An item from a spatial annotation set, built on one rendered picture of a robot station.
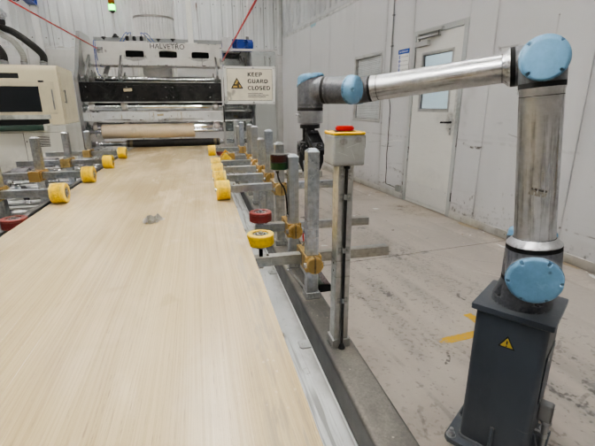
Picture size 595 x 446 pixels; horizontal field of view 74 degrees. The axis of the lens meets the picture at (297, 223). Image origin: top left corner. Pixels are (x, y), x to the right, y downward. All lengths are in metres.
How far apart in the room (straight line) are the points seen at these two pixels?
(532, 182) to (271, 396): 0.96
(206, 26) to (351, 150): 9.73
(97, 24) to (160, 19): 2.65
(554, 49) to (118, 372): 1.20
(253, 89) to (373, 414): 3.35
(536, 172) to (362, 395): 0.77
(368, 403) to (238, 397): 0.37
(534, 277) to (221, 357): 0.95
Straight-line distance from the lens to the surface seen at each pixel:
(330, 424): 0.96
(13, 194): 1.88
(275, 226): 1.45
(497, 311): 1.55
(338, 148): 0.84
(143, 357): 0.69
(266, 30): 10.80
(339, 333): 1.02
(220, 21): 10.57
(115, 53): 4.24
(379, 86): 1.47
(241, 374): 0.62
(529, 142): 1.28
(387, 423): 0.86
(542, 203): 1.31
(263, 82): 3.90
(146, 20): 8.12
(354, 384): 0.93
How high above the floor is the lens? 1.28
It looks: 17 degrees down
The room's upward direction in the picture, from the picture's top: straight up
